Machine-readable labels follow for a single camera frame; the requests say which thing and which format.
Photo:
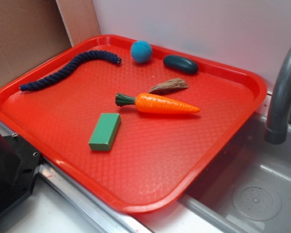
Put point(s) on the brown cardboard panel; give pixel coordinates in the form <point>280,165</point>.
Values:
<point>33,31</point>

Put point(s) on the red plastic tray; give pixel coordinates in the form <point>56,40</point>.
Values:
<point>154,158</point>

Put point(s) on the blue knitted ball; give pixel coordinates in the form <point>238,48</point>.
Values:
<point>141,51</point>

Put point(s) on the grey plastic sink basin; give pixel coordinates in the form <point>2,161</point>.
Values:
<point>245,189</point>

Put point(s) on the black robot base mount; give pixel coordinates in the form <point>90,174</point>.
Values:
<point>19,165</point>

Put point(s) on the orange toy carrot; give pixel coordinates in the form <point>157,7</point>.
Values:
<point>155,104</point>

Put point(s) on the green wooden block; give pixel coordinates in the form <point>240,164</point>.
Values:
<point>105,132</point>

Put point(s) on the brown wood bark piece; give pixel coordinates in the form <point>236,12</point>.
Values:
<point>170,86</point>

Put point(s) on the grey toy faucet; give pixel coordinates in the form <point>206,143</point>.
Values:
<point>279,113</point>

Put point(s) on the dark green oval stone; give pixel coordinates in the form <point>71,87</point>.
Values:
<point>180,63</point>

